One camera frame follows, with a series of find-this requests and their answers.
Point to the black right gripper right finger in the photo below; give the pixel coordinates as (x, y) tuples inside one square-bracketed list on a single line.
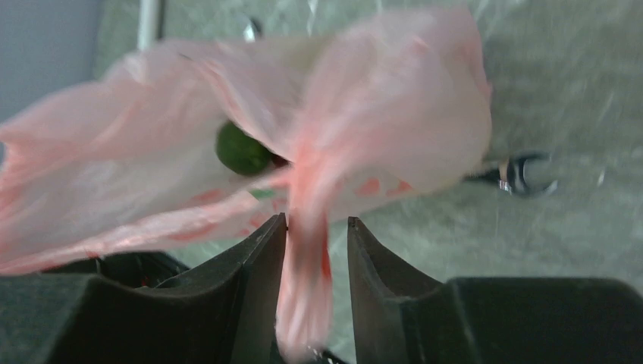
[(401, 315)]

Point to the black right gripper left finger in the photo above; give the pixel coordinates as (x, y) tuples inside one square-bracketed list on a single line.
[(221, 311)]

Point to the green fake grapes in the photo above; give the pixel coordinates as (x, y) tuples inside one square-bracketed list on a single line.
[(239, 152)]

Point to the pink plastic bag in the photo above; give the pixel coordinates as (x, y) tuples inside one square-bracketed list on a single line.
[(395, 104)]

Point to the red handled adjustable wrench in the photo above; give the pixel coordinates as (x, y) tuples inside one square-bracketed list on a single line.
[(509, 175)]

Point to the white pvc pipe frame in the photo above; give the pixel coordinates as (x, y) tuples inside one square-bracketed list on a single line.
[(149, 23)]

